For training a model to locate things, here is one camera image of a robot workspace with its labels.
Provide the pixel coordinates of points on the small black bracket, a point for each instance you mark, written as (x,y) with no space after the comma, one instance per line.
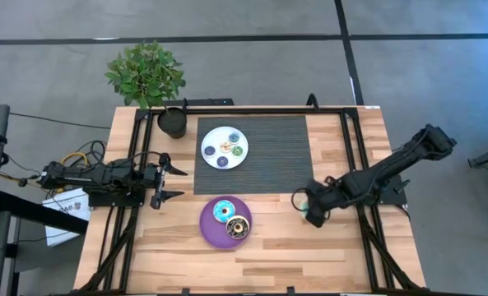
(291,290)
(184,291)

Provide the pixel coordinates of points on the black aluminium table frame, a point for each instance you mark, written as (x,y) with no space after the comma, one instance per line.
(247,111)

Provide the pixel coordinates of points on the black curved bracket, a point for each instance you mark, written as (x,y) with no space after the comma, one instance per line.
(312,102)

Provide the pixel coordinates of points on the black floor beam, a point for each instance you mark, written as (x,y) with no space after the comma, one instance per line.
(42,211)

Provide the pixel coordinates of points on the small green frosted donut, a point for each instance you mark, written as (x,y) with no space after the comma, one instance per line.
(233,153)

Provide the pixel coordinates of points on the black bar device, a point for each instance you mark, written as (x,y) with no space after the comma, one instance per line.
(204,101)

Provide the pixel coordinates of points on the grey woven placemat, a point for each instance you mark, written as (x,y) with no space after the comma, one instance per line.
(276,131)

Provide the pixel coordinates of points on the small white sprinkled donut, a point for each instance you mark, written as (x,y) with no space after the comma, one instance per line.
(223,144)

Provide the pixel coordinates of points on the large blue frosted donut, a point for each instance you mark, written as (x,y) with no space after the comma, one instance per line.
(217,211)

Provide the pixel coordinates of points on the green leafy plant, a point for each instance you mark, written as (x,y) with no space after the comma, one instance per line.
(145,74)

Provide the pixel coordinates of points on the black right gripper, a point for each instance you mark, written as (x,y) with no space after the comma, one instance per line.
(318,203)

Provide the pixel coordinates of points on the black plant pot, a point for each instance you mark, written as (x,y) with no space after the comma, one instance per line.
(172,123)

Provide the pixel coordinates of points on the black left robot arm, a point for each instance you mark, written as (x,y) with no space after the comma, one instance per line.
(83,177)

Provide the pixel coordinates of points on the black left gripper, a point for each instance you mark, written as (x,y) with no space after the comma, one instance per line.
(161,181)

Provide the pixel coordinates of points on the small teal sprinkled donut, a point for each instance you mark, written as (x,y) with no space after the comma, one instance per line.
(230,140)

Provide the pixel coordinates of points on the white paper sheet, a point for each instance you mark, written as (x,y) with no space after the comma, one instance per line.
(64,222)

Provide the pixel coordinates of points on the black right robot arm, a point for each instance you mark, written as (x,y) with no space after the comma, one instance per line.
(391,164)

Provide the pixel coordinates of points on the purple round plate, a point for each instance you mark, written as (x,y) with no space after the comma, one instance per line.
(210,234)

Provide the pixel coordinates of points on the white round plate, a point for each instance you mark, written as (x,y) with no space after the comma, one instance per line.
(210,137)

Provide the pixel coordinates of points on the large mint green donut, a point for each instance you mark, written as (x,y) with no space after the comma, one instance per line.
(304,207)

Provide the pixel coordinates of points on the white label sticker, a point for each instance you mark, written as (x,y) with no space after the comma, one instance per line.
(371,107)

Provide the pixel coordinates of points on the small purple frosted donut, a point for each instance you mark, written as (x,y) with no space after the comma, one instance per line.
(219,164)

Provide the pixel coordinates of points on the large chocolate frosted donut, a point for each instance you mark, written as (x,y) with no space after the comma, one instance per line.
(230,228)

